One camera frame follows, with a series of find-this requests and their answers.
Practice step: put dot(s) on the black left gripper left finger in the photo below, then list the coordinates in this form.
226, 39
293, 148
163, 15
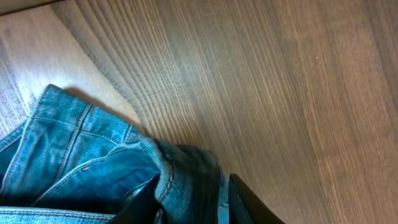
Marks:
142, 209

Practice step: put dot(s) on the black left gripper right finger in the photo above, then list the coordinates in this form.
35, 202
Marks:
245, 207

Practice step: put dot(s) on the light blue denim jeans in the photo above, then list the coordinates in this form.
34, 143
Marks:
72, 162

